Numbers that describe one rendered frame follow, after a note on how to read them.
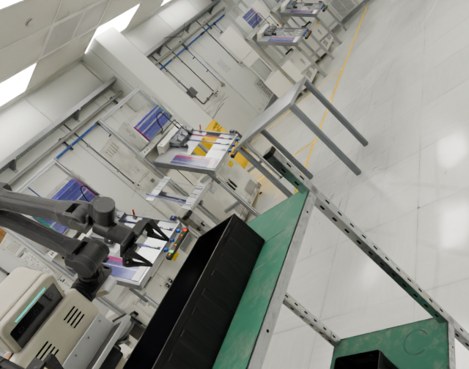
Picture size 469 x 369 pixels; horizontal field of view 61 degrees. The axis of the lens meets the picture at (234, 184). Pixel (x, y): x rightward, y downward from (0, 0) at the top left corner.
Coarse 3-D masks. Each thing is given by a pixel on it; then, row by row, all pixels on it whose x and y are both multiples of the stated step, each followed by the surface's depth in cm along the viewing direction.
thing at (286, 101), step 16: (304, 80) 326; (288, 96) 322; (320, 96) 331; (272, 112) 327; (336, 112) 335; (256, 128) 330; (352, 128) 339; (240, 144) 341; (256, 160) 351; (272, 176) 354; (288, 192) 358
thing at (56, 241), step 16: (0, 224) 132; (16, 224) 129; (32, 224) 130; (32, 240) 131; (48, 240) 128; (64, 240) 129; (80, 240) 130; (96, 240) 131; (64, 256) 129; (80, 256) 125; (80, 272) 128
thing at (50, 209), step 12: (0, 192) 125; (12, 192) 125; (0, 204) 124; (12, 204) 121; (24, 204) 119; (36, 204) 118; (48, 204) 117; (60, 204) 117; (72, 204) 116; (84, 204) 115; (36, 216) 121; (48, 216) 118; (60, 216) 114; (72, 216) 112; (84, 216) 113; (72, 228) 116
